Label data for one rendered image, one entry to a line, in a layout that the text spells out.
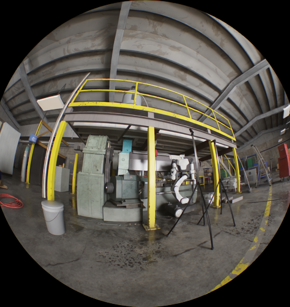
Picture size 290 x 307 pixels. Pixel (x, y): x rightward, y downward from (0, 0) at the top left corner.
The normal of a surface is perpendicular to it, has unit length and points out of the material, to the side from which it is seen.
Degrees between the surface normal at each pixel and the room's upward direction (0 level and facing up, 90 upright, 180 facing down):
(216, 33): 171
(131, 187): 90
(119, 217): 90
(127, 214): 90
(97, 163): 90
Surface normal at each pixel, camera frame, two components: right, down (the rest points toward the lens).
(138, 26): -0.04, 0.99
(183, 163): -0.28, -0.28
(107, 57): 0.04, 0.90
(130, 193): 0.56, -0.23
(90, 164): 0.25, -0.28
